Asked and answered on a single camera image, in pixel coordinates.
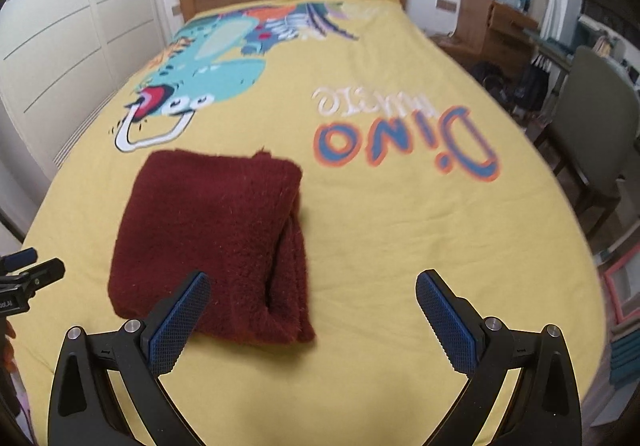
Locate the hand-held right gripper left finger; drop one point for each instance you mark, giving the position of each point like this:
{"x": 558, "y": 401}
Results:
{"x": 177, "y": 321}

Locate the black bag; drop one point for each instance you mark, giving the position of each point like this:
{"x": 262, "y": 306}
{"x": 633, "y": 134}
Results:
{"x": 532, "y": 83}

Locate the yellow printed bed blanket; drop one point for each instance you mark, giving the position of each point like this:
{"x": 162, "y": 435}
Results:
{"x": 400, "y": 251}

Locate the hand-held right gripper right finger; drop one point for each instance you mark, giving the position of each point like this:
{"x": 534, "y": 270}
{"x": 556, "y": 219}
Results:
{"x": 447, "y": 321}

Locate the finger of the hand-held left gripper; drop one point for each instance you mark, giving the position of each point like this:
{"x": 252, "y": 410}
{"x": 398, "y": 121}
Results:
{"x": 20, "y": 260}
{"x": 47, "y": 275}

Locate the pink picture frame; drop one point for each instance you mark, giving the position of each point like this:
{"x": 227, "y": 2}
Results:
{"x": 622, "y": 288}

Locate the brown wall socket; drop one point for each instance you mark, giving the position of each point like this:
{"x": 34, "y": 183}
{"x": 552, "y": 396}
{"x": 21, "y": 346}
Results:
{"x": 445, "y": 4}

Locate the maroon knit sweater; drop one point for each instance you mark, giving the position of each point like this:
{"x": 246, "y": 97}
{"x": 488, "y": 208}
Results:
{"x": 210, "y": 236}

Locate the grey-green chair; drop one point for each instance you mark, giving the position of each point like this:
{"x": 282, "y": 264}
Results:
{"x": 595, "y": 115}

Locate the white wardrobe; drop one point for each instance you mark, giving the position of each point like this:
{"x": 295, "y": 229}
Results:
{"x": 65, "y": 25}

